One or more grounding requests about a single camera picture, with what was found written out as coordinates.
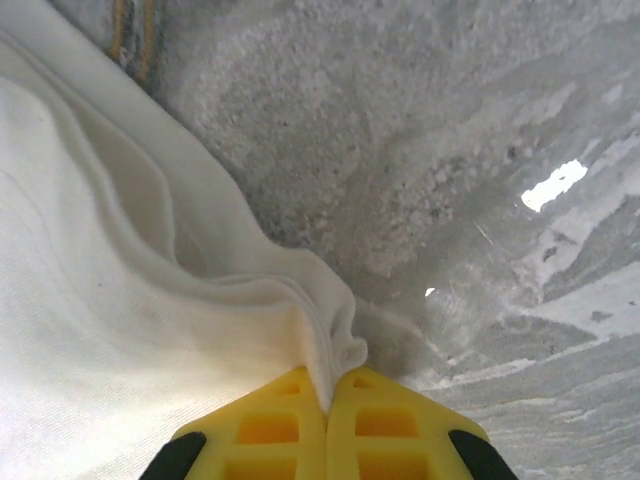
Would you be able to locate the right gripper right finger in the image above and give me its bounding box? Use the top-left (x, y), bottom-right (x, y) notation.
top-left (327, 367), bottom-right (519, 480)

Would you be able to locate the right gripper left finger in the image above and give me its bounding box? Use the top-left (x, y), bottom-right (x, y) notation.
top-left (144, 366), bottom-right (329, 480)

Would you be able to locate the white t-shirt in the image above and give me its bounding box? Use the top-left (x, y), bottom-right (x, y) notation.
top-left (0, 0), bottom-right (369, 480)

